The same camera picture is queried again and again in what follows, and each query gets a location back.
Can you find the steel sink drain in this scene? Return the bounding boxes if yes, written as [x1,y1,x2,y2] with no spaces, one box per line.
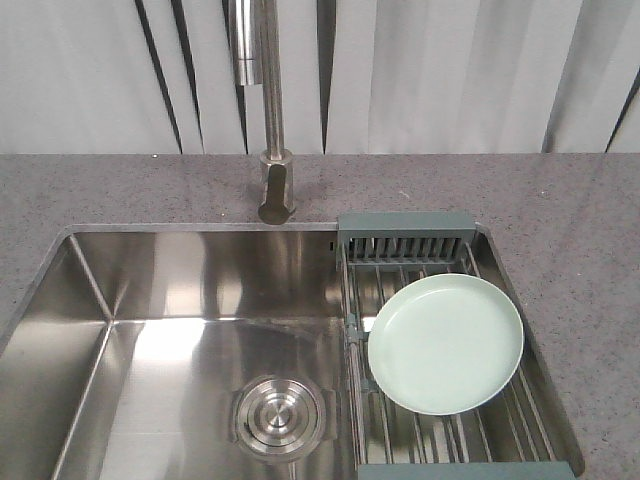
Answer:
[228,375,340,464]

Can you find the white pleated curtain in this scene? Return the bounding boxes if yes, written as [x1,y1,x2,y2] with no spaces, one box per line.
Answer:
[1,1,639,154]

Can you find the stainless steel sink basin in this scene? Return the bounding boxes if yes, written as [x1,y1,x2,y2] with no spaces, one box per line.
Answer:
[0,222,586,480]

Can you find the grey sink drying rack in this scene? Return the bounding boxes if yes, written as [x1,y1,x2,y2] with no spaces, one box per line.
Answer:
[336,212,585,479]

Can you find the chrome kitchen faucet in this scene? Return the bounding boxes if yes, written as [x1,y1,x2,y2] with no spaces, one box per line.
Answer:
[225,0,295,225]

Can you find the mint green round plate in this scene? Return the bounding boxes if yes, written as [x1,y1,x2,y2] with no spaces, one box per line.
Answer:
[367,273,525,416]

